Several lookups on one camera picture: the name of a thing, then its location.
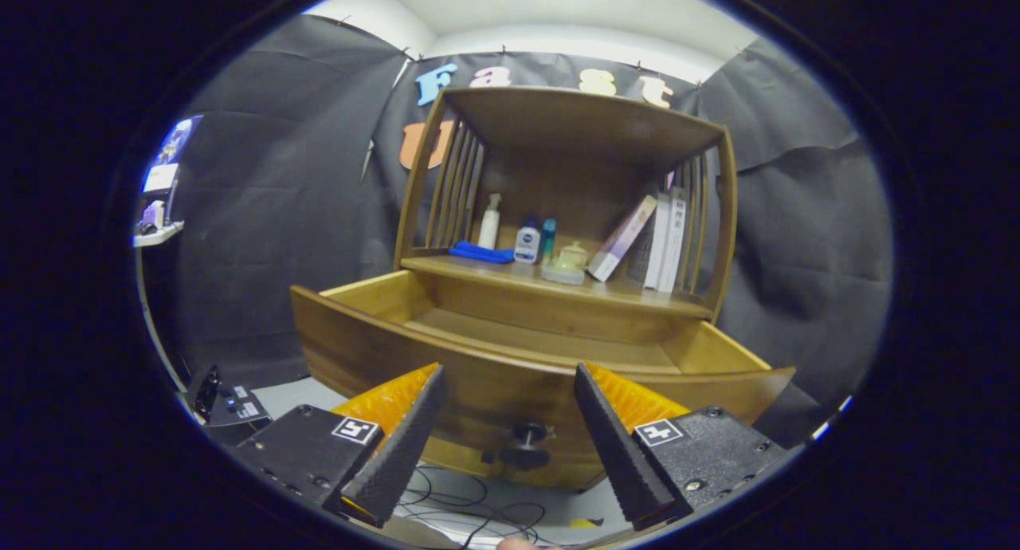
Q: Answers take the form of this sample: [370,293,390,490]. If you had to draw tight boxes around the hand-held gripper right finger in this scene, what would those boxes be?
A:
[574,362,790,532]

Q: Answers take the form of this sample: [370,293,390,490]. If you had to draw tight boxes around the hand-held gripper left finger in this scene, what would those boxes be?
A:
[235,363,449,528]

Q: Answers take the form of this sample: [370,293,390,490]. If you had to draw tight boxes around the dark drawer knob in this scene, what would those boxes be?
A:
[500,422,552,471]

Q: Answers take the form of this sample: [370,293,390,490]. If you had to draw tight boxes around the wooden drawer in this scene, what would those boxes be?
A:
[289,269,798,487]

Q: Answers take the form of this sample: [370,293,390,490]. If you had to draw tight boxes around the pale green packet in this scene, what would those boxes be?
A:
[540,259,588,286]

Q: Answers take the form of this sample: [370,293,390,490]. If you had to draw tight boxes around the wooden cabinet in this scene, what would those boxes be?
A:
[393,85,738,493]

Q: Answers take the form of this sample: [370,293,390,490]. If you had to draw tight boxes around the black control box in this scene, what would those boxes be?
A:
[191,365,272,427]

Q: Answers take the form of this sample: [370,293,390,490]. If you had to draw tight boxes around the white book patterned cover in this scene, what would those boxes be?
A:
[627,193,673,289]

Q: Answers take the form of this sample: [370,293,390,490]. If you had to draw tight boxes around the pink white leaning book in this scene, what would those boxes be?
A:
[587,194,659,283]

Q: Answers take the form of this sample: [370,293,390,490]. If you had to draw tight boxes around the white book black spine print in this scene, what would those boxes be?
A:
[657,187,690,294]

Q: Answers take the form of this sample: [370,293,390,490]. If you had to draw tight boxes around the blue folded cloth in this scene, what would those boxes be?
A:
[449,241,516,265]

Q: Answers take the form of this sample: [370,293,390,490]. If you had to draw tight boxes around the white lotion bottle blue cap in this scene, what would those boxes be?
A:
[514,219,542,265]

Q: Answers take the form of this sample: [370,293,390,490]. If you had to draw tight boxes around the white pump bottle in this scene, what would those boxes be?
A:
[477,193,503,250]

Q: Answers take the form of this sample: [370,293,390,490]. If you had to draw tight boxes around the black backdrop cloth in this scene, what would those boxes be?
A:
[139,14,893,447]

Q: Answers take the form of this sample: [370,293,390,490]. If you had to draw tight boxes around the white side table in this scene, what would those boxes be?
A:
[132,221,186,248]

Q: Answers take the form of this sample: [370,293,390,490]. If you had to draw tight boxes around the computer monitor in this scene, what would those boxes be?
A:
[142,116,204,196]

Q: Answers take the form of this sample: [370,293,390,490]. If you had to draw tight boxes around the black floor cables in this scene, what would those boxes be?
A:
[398,466,551,547]

